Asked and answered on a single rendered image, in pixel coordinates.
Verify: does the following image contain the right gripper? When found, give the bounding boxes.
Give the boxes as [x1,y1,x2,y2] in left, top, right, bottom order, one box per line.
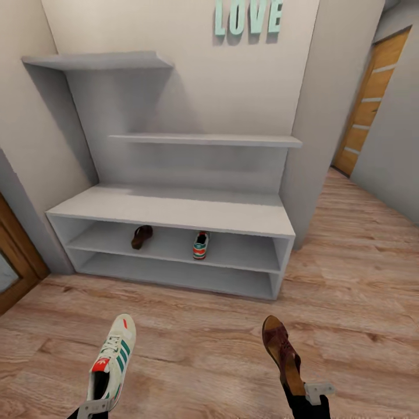
[283,384,331,419]

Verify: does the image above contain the gym shoe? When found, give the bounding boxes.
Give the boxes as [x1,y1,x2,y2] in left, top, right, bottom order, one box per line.
[87,313,136,405]
[193,230,211,259]

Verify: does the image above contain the sandal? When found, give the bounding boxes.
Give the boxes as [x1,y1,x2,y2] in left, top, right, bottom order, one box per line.
[262,316,307,396]
[131,225,153,250]

